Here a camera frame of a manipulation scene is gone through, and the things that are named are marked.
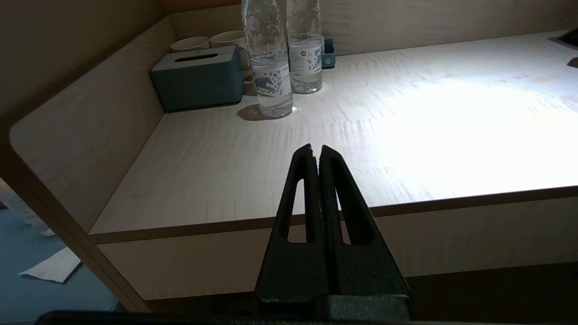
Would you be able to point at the large white paper sheet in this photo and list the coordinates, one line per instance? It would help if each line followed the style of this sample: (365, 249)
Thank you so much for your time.
(52, 268)

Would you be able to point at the clear water bottle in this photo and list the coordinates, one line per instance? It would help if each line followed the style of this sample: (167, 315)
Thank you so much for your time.
(271, 63)
(306, 49)

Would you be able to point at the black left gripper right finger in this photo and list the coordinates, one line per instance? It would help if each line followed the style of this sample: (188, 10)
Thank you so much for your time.
(365, 275)

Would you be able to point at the small white paper scrap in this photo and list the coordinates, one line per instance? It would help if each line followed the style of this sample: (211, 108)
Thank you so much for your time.
(47, 232)

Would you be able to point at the small blue tray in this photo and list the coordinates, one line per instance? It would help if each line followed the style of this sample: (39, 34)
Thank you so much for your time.
(328, 54)

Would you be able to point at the black recessed socket panel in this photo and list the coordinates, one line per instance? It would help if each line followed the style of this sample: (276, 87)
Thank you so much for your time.
(566, 38)

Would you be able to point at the white cup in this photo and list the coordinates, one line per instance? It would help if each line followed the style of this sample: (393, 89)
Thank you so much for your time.
(228, 38)

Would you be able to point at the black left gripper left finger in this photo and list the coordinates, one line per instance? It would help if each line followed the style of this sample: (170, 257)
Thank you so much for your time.
(293, 275)

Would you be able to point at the grey-blue tissue box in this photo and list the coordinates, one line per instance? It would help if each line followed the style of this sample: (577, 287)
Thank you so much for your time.
(198, 83)

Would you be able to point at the small white dish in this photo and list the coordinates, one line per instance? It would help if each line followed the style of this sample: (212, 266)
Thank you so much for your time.
(189, 44)

